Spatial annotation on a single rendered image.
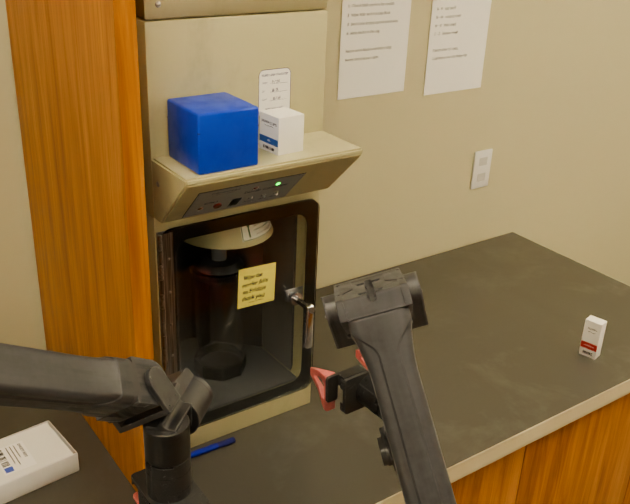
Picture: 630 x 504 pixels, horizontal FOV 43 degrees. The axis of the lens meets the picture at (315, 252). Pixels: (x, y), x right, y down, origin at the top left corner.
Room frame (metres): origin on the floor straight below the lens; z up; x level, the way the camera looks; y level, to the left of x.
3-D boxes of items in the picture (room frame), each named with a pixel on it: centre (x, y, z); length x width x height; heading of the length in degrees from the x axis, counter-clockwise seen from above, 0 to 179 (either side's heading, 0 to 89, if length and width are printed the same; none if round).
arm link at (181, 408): (0.81, 0.17, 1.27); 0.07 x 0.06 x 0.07; 170
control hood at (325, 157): (1.20, 0.09, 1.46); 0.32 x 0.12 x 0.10; 126
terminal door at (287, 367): (1.24, 0.12, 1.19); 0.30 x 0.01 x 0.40; 126
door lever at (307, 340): (1.28, 0.02, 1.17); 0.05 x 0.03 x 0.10; 36
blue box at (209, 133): (1.15, 0.16, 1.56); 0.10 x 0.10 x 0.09; 36
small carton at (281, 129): (1.22, 0.06, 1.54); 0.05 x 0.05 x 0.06; 41
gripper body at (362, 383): (1.08, -0.11, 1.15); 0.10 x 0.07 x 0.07; 126
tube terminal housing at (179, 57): (1.35, 0.20, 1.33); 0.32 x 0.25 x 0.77; 126
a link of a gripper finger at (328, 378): (1.12, -0.04, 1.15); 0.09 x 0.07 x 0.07; 36
